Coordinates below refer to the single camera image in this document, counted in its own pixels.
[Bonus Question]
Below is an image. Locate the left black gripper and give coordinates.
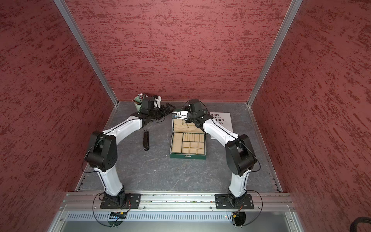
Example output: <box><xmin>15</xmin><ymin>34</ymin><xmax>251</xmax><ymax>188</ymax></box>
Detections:
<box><xmin>149</xmin><ymin>103</ymin><xmax>176</xmax><ymax>119</ymax></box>

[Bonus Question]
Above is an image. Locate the green jewelry box beige lining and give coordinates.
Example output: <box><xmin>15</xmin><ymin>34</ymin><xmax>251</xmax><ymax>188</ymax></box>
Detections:
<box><xmin>170</xmin><ymin>119</ymin><xmax>206</xmax><ymax>160</ymax></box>

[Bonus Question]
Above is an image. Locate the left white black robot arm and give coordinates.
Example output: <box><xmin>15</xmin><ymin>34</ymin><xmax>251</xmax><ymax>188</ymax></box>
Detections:
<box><xmin>84</xmin><ymin>95</ymin><xmax>175</xmax><ymax>206</ymax></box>

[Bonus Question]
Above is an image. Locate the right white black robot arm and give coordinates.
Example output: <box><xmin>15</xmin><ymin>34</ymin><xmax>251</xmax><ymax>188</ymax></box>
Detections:
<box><xmin>179</xmin><ymin>99</ymin><xmax>258</xmax><ymax>200</ymax></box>

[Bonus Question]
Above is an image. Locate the white printed paper sheet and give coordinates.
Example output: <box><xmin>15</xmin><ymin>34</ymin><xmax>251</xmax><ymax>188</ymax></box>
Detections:
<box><xmin>210</xmin><ymin>112</ymin><xmax>233</xmax><ymax>132</ymax></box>

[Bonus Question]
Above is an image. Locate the coloured pencils bundle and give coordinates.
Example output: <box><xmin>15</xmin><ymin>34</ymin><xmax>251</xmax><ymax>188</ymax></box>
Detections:
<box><xmin>138</xmin><ymin>93</ymin><xmax>148</xmax><ymax>102</ymax></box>

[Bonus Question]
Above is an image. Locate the mint green pencil cup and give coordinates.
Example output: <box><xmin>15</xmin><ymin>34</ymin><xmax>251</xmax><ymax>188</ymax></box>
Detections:
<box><xmin>133</xmin><ymin>96</ymin><xmax>142</xmax><ymax>112</ymax></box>

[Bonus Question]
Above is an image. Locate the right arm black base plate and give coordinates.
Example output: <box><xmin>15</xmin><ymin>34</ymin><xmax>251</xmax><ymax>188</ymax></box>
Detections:
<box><xmin>214</xmin><ymin>193</ymin><xmax>254</xmax><ymax>210</ymax></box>

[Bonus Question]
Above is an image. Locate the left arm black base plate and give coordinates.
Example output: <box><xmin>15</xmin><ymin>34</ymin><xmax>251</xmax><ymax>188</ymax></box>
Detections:
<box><xmin>100</xmin><ymin>193</ymin><xmax>141</xmax><ymax>209</ymax></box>

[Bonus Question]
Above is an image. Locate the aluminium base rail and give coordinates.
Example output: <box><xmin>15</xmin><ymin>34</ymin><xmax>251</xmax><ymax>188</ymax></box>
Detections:
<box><xmin>59</xmin><ymin>191</ymin><xmax>296</xmax><ymax>212</ymax></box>

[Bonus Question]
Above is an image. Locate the left aluminium corner post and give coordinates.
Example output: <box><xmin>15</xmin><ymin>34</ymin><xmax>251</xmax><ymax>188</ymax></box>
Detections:
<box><xmin>54</xmin><ymin>0</ymin><xmax>119</xmax><ymax>107</ymax></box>

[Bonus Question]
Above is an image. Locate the aluminium corner post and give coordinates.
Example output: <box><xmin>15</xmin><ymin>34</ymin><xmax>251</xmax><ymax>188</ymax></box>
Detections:
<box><xmin>247</xmin><ymin>0</ymin><xmax>302</xmax><ymax>108</ymax></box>
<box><xmin>54</xmin><ymin>0</ymin><xmax>119</xmax><ymax>107</ymax></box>

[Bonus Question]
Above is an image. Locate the right aluminium corner post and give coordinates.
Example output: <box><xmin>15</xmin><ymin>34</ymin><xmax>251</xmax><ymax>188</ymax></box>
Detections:
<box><xmin>247</xmin><ymin>0</ymin><xmax>302</xmax><ymax>108</ymax></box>

